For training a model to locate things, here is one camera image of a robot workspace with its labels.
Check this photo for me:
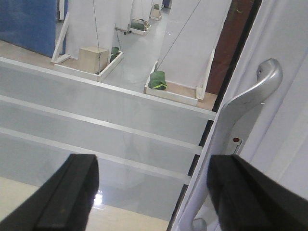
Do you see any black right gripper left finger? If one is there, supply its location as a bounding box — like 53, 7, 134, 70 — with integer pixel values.
0, 154, 99, 231

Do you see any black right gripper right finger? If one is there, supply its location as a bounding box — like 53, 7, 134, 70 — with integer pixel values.
207, 154, 308, 231

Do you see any silver door handle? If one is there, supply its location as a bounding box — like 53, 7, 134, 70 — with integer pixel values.
179, 58, 283, 231

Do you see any white framed sliding glass door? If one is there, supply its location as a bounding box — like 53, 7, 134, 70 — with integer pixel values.
0, 0, 308, 231

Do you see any light wooden box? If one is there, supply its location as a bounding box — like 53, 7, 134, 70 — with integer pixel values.
77, 47, 109, 74

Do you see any green sandbag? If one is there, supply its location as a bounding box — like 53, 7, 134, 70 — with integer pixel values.
148, 71, 167, 90

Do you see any blue partition panel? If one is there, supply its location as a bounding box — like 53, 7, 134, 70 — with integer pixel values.
0, 0, 59, 57

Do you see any white wooden base frame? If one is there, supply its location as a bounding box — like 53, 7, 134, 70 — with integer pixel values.
143, 49, 217, 110

